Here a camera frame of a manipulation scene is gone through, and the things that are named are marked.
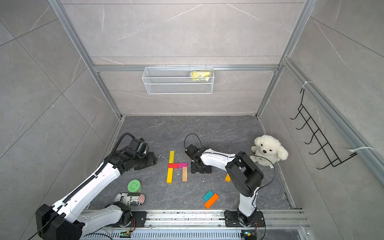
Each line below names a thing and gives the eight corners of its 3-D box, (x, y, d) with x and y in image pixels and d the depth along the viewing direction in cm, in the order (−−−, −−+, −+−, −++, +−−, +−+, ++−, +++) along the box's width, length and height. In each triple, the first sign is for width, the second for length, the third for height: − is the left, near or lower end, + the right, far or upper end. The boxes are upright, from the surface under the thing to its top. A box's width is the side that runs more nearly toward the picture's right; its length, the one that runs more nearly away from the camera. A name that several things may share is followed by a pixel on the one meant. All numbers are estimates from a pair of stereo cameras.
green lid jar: (129, 194, 83) (125, 191, 79) (132, 182, 87) (129, 179, 83) (140, 194, 83) (137, 191, 79) (143, 182, 87) (140, 179, 83)
